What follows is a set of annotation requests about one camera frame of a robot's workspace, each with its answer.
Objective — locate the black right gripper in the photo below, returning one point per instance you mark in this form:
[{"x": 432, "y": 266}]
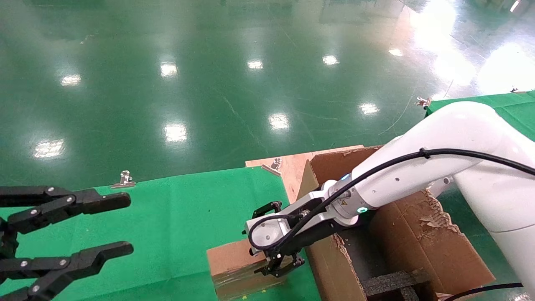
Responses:
[{"x": 322, "y": 234}]

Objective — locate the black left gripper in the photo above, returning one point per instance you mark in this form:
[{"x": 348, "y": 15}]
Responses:
[{"x": 5, "y": 244}]

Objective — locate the small cardboard box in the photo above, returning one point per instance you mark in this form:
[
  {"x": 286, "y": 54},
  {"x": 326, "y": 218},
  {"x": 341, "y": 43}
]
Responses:
[{"x": 234, "y": 263}]

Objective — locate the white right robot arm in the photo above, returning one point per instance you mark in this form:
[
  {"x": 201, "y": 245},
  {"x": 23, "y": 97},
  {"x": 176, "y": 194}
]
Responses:
[{"x": 459, "y": 138}]

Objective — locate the black foam carton lining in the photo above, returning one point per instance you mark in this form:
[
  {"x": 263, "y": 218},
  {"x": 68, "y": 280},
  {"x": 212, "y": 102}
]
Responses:
[{"x": 363, "y": 259}]

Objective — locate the large open cardboard carton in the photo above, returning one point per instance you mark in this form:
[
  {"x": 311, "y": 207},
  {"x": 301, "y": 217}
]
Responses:
[{"x": 418, "y": 238}]

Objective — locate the green cloth with wood board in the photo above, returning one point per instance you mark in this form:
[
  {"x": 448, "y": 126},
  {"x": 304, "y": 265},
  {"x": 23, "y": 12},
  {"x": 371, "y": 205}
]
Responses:
[{"x": 175, "y": 234}]

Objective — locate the black foam insert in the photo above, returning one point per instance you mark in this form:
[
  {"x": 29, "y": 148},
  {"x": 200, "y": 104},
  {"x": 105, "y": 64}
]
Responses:
[{"x": 393, "y": 282}]

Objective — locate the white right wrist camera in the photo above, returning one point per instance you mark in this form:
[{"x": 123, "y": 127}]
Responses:
[{"x": 267, "y": 234}]

